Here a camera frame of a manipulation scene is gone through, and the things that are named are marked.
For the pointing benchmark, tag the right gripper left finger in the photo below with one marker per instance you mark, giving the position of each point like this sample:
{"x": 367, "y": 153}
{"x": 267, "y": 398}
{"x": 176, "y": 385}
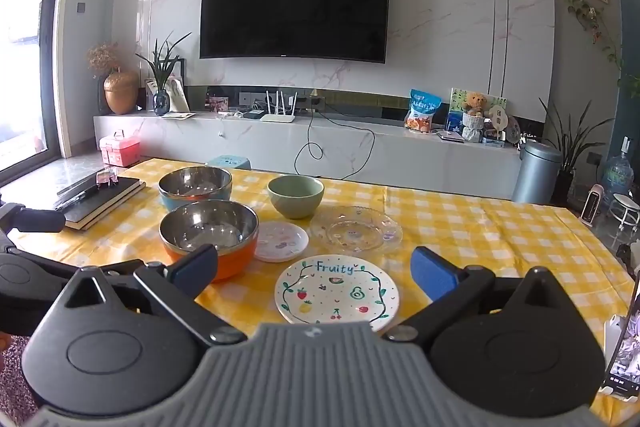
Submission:
{"x": 175, "y": 288}

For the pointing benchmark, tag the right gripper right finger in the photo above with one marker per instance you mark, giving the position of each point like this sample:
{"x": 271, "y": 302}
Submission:
{"x": 452, "y": 292}

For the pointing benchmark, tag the orange steel bowl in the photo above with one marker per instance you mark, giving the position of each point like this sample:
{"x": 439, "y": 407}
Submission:
{"x": 231, "y": 227}

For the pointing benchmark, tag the blue steel bowl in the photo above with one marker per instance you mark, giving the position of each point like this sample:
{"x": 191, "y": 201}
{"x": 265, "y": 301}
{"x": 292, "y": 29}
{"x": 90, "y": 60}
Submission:
{"x": 192, "y": 184}

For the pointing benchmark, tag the small white sticker plate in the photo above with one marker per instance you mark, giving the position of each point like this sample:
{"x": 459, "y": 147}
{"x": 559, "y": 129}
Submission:
{"x": 280, "y": 241}

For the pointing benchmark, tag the clear glass plate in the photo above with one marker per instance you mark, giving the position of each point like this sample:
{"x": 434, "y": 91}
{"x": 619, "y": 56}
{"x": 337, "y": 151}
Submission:
{"x": 354, "y": 230}

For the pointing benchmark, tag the white Fruity plate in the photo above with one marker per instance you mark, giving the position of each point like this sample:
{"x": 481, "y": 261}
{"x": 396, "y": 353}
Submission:
{"x": 336, "y": 289}

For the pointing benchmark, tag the green ceramic bowl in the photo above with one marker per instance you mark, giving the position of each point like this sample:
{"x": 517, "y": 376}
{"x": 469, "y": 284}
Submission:
{"x": 295, "y": 197}

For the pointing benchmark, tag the light blue plastic stool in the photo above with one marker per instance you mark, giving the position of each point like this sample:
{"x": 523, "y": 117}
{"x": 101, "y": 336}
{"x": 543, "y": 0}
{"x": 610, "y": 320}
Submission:
{"x": 230, "y": 162}

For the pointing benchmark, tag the white tv cabinet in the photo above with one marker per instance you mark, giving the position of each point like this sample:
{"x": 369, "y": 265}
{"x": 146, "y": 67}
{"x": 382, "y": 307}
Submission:
{"x": 328, "y": 147}

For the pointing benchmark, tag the grey metal trash bin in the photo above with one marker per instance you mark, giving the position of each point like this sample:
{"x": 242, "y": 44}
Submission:
{"x": 540, "y": 166}

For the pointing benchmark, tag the yellow checkered tablecloth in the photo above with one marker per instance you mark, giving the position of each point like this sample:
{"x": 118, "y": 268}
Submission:
{"x": 501, "y": 235}

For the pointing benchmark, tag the pink storage box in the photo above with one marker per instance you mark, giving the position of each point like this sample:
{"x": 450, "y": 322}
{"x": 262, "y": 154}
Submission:
{"x": 120, "y": 150}

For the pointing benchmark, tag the blue snack bag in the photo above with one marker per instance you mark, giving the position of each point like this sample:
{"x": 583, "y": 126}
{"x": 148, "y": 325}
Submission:
{"x": 422, "y": 108}

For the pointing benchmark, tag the potted plant by bin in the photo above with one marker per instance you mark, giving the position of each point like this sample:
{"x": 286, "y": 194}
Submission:
{"x": 571, "y": 141}

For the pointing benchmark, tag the green plant in blue vase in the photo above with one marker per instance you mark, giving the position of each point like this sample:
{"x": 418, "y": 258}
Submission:
{"x": 162, "y": 62}

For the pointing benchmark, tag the teddy bear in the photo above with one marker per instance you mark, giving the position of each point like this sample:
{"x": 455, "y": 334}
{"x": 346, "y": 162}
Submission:
{"x": 475, "y": 103}

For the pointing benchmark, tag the white round side stool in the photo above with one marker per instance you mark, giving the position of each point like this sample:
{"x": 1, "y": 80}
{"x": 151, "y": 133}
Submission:
{"x": 626, "y": 212}

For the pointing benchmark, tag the white wifi router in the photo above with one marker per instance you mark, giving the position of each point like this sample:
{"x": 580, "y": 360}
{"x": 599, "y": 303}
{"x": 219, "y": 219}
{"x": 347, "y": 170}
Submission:
{"x": 279, "y": 110}

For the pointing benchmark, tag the blue water jug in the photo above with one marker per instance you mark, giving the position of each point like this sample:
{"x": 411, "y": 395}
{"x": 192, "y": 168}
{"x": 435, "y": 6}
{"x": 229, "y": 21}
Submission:
{"x": 618, "y": 174}

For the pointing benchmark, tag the gold vase with dried flowers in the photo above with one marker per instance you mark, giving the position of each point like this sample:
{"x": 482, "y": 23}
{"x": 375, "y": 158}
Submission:
{"x": 119, "y": 85}

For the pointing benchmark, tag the hanging ivy plant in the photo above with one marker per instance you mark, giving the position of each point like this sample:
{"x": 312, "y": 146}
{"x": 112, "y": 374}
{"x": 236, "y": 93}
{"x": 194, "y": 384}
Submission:
{"x": 591, "y": 20}

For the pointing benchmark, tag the black television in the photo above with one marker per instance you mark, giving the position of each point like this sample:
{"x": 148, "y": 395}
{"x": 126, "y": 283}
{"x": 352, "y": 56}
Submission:
{"x": 344, "y": 30}

